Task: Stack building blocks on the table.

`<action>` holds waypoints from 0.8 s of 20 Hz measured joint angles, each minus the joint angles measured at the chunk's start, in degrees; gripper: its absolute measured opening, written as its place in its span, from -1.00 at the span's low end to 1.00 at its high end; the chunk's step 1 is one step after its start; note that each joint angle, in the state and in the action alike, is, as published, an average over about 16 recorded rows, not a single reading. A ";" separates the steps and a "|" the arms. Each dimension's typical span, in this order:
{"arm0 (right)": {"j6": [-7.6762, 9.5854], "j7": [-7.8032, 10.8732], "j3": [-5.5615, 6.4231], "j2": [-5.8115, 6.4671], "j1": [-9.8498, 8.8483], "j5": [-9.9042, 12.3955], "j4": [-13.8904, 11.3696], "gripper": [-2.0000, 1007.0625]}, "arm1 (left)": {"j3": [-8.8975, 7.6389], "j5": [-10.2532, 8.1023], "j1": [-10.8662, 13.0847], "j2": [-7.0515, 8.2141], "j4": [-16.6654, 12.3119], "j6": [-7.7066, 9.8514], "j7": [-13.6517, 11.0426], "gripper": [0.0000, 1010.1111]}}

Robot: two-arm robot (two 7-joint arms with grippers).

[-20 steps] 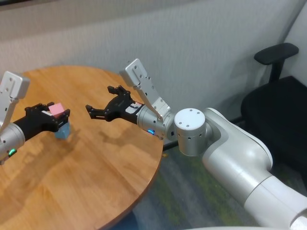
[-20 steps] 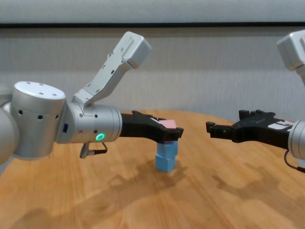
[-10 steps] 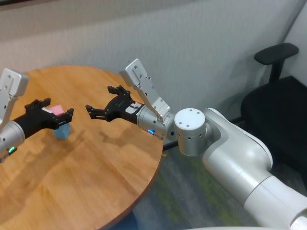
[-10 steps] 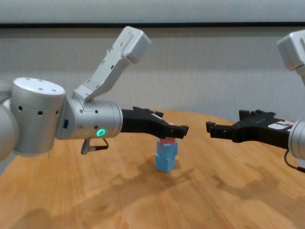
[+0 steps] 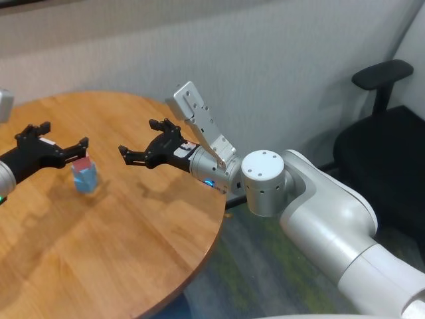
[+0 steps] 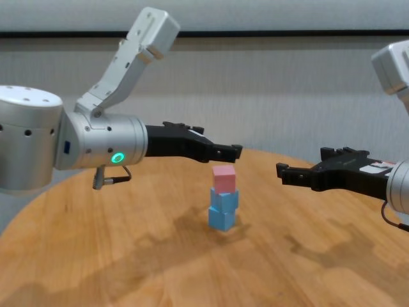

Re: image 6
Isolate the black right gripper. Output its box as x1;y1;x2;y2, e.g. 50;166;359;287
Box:
275;146;399;202

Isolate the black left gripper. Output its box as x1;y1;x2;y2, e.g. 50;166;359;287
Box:
145;121;243;164

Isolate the pink wooden cube block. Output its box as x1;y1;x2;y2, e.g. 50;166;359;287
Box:
212;165;237;194

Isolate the blue wooden cube block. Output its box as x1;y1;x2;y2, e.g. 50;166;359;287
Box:
208;206;236;232
210;188;240;212

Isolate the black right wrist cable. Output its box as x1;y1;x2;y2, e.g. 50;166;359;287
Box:
382;201;409;232

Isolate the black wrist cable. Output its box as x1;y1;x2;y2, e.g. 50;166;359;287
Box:
92;165;132;191
382;201;409;232

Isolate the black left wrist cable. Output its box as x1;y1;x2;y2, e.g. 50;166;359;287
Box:
92;165;132;191

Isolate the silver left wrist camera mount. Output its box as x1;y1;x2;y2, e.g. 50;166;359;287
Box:
73;6;181;118

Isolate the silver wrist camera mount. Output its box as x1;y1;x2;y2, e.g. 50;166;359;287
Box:
371;40;409;116
73;6;181;118

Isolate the black wall trim strip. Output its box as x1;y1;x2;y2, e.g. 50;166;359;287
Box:
0;29;409;40

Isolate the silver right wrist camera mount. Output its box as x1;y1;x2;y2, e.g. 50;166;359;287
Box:
371;40;409;116

